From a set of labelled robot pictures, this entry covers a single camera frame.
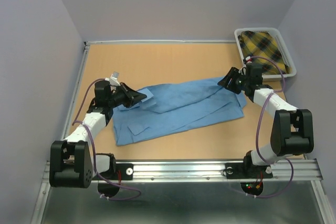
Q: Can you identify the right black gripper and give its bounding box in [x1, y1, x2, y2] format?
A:
[216, 67, 249, 94]

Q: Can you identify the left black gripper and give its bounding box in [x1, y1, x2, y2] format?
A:
[108, 82, 146, 109]

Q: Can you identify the light blue long sleeve shirt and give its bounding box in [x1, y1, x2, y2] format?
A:
[113, 77, 247, 146]

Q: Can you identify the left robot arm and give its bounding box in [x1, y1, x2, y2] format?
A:
[49, 78, 147, 188]

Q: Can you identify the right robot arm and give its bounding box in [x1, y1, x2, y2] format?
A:
[218, 63, 314, 177]

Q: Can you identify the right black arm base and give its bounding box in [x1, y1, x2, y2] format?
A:
[224, 162, 273, 179]

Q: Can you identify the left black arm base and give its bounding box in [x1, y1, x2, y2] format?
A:
[97, 163, 134, 181]

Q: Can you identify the yellow plaid shirt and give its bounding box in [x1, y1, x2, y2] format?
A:
[238, 30, 290, 75]

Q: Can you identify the white plastic basket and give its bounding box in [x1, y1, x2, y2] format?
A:
[234, 27, 298, 82]

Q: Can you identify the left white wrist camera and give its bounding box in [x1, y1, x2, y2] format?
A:
[105, 72, 120, 87]

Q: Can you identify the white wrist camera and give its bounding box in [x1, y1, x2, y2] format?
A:
[239, 56, 253, 75]
[105, 72, 120, 87]

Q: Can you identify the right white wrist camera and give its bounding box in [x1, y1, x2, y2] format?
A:
[239, 56, 253, 75]

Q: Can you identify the aluminium mounting rail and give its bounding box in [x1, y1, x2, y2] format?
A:
[41, 158, 323, 183]

